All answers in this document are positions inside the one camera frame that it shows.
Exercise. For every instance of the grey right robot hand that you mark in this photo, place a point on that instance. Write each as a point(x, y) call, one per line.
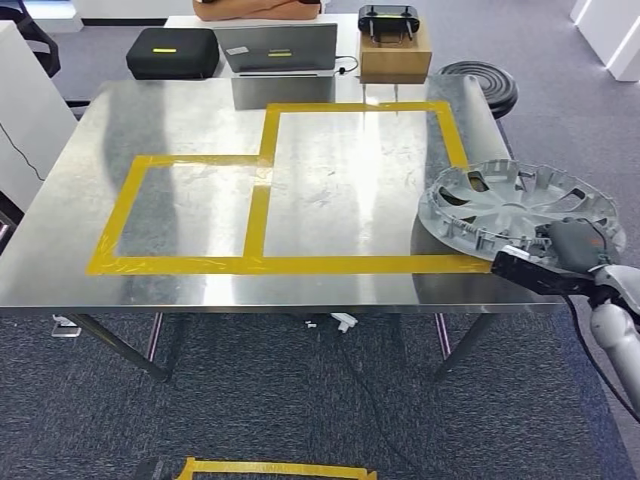
point(580, 245)

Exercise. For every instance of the grey plastic wheel cover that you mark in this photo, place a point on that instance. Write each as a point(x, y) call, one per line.
point(500, 212)

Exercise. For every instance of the steel workbench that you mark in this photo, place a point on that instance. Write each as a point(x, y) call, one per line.
point(200, 119)

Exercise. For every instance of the black round stool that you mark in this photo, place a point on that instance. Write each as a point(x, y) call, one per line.
point(480, 86)

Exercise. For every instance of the white cabinet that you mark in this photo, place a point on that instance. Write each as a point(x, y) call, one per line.
point(30, 99)
point(610, 40)

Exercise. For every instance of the brown cardboard box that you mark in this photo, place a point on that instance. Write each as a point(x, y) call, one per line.
point(395, 63)

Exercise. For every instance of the white plug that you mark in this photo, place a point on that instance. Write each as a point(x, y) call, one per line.
point(345, 322)

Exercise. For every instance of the black handheld controller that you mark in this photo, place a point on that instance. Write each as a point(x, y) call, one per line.
point(389, 16)

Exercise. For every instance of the grey laptop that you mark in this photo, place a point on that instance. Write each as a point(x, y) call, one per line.
point(280, 50)

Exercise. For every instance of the yellow tape square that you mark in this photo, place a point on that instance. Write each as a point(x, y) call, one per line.
point(275, 469)

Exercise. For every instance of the person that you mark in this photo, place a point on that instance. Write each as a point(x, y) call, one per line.
point(255, 8)

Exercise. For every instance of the black zip case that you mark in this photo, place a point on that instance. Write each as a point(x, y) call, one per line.
point(172, 53)

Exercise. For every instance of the white power strip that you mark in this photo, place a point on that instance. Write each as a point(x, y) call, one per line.
point(65, 326)

